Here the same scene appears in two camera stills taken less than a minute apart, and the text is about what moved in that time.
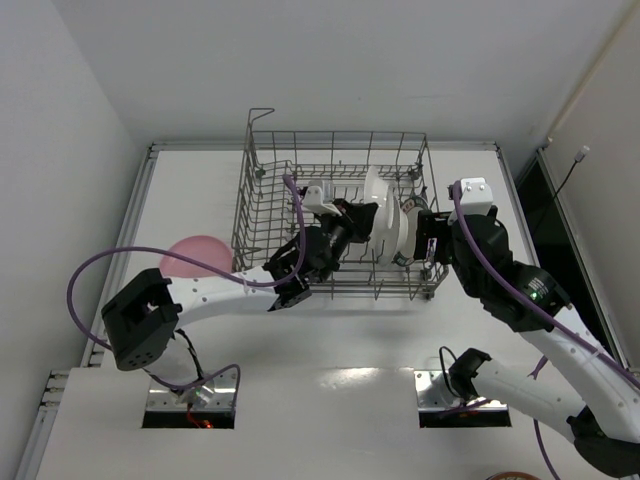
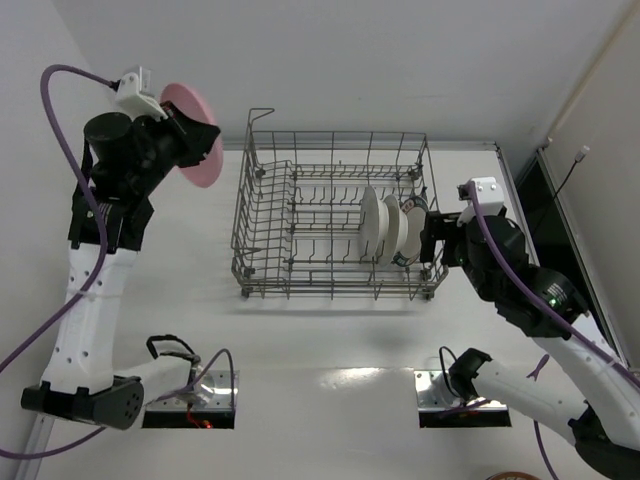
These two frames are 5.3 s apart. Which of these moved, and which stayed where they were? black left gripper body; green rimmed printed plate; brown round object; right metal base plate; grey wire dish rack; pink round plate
Moved: pink round plate; black left gripper body
Stayed: brown round object; green rimmed printed plate; grey wire dish rack; right metal base plate
